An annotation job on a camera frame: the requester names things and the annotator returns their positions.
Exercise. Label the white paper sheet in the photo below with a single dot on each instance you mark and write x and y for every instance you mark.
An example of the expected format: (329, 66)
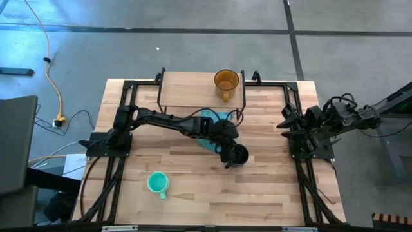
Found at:
(74, 166)

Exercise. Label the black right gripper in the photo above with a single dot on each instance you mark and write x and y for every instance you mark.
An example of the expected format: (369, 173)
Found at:
(310, 122)

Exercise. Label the dark grey box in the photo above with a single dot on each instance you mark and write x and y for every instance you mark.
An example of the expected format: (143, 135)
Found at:
(16, 209)

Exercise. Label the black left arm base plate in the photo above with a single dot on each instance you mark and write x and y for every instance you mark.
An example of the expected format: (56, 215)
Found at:
(96, 148)

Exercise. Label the orange black striped block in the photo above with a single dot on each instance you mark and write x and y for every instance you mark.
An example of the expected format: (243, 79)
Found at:
(391, 220)

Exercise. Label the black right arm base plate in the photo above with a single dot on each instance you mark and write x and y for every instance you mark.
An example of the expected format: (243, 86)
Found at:
(325, 152)

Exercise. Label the black mug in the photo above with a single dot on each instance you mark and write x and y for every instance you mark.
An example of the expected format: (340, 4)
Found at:
(241, 156)

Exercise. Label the black beam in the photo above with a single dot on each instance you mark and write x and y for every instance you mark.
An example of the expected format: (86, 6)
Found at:
(51, 180)

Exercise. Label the yellow plug with adapter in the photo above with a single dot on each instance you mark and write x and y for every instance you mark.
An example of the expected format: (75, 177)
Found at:
(59, 121)

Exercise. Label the silver metal bracket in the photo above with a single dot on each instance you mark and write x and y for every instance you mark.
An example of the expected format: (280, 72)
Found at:
(119, 228)
(299, 229)

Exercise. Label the wooden shelf black legs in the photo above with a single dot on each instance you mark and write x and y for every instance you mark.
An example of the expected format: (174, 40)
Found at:
(190, 90)

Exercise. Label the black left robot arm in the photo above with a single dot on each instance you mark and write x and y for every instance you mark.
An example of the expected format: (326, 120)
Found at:
(161, 120)

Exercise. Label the amber glass mug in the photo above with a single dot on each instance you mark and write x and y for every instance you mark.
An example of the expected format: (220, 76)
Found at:
(226, 83)

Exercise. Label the teal mug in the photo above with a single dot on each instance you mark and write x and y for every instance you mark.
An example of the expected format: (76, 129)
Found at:
(157, 183)

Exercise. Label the dark grey monitor panel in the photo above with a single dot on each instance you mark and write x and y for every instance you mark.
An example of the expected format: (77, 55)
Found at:
(16, 141)

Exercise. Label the blue cloth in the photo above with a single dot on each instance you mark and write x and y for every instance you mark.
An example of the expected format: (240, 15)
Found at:
(209, 146)

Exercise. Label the black flat floor bar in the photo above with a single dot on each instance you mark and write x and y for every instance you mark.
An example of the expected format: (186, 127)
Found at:
(16, 71)

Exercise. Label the black hex key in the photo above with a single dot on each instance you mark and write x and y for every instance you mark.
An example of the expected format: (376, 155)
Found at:
(325, 195)

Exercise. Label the black metal table frame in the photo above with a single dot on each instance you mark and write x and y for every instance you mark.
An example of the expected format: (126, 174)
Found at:
(270, 84)

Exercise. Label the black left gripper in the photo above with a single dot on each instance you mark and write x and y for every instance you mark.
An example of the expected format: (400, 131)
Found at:
(225, 133)

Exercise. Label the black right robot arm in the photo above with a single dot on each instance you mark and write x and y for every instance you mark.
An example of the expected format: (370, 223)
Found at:
(360, 120)

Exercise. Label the grey metal cart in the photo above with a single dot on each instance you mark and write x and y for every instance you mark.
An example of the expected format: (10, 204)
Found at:
(394, 106)

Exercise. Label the black bag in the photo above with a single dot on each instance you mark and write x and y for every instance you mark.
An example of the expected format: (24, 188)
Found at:
(59, 206)

